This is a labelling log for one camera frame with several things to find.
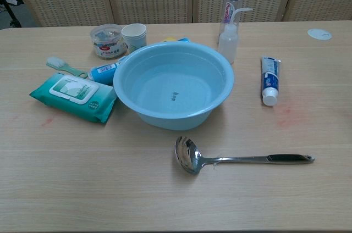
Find clear bottle white cap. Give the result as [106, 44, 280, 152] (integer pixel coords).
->
[219, 0, 243, 36]

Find black tripod stand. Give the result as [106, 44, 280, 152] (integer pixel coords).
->
[0, 0, 23, 28]

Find green brush white bristles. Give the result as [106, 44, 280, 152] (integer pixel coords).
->
[46, 56, 89, 79]

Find white round grommet cover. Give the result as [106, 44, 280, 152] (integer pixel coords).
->
[307, 28, 333, 41]

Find green wet wipes pack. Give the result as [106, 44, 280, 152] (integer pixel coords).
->
[29, 72, 118, 124]

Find blue cylindrical tube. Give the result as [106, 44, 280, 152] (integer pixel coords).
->
[87, 58, 127, 85]

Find light blue plastic basin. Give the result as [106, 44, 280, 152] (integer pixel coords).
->
[113, 41, 235, 131]

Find clear jar of binder clips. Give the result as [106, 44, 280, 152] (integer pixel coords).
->
[90, 24, 128, 61]

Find white squeeze wash bottle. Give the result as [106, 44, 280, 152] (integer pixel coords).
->
[218, 7, 253, 65]

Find white paper cup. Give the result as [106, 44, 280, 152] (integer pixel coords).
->
[121, 23, 147, 54]

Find stainless steel ladle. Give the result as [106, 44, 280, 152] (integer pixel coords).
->
[174, 136, 316, 175]

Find blue white toothpaste tube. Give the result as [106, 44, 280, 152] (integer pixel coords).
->
[260, 56, 282, 107]

